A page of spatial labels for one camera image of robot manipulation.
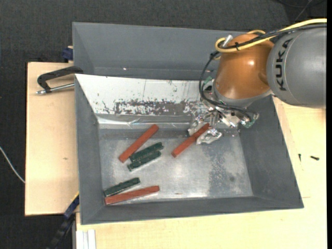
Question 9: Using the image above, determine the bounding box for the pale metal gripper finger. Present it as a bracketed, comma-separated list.
[196, 128, 223, 145]
[187, 117, 209, 137]

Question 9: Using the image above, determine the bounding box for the red-brown block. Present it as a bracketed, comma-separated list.
[171, 122, 210, 158]
[118, 124, 160, 163]
[104, 185, 160, 205]

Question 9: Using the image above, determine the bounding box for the grey metal bin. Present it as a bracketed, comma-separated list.
[72, 21, 305, 225]

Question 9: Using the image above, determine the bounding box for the dark green flat block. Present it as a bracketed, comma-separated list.
[103, 177, 141, 198]
[127, 150, 162, 172]
[129, 142, 164, 162]

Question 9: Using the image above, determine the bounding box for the pale wood board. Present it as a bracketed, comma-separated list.
[24, 61, 80, 216]

